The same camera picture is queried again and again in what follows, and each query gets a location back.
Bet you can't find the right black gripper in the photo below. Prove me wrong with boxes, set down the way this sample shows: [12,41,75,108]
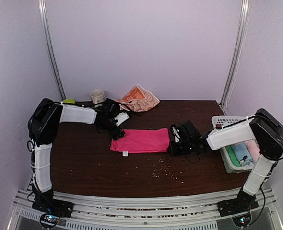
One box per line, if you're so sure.
[167,139,194,156]

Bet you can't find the pink microfiber towel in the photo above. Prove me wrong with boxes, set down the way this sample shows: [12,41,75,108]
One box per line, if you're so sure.
[110,128,170,154]

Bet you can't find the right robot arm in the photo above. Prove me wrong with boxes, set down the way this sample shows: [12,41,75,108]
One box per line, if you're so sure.
[169,108,283,216]

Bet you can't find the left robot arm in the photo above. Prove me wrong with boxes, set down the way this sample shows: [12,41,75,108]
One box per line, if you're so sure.
[27,98,131,217]

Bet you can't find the green rolled towel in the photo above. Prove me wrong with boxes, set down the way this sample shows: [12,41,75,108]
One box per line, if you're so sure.
[225,146,240,167]

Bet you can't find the orange patterned towel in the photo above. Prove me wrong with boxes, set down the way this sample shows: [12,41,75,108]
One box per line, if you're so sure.
[115,85,160,112]

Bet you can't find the beige ceramic mug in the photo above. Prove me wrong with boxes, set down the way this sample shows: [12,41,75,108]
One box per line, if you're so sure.
[89,89,105,107]

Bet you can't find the white plastic basket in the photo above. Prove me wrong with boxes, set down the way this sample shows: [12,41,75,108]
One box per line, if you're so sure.
[211,115,259,174]

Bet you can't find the blue cartoon rolled towel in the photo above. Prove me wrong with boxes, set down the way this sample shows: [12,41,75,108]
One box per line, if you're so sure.
[230,142,254,166]

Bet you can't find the light pink rolled towel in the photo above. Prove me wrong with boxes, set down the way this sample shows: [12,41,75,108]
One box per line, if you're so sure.
[244,140,260,156]

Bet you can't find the green plastic bowl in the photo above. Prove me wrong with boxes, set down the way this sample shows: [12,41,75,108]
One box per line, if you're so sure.
[60,99,75,104]

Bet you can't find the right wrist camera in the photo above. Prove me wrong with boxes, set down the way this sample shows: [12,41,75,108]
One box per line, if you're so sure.
[170,120,201,143]

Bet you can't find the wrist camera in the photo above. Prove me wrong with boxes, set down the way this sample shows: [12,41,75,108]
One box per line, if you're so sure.
[114,112,130,127]
[170,120,201,143]

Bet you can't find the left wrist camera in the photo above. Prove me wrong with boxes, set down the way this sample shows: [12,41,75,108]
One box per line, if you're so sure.
[114,112,130,127]

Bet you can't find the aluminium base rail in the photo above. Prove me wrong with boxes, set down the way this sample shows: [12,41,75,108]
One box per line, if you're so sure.
[5,187,283,230]

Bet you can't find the right aluminium frame post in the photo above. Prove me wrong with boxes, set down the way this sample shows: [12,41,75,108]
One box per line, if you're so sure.
[219,0,250,111]

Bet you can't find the aluminium frame post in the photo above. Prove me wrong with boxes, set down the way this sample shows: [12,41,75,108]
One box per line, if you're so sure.
[219,0,250,111]
[38,0,66,100]

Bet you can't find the left aluminium frame post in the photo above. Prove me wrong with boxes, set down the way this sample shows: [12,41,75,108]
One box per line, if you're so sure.
[38,0,66,100]

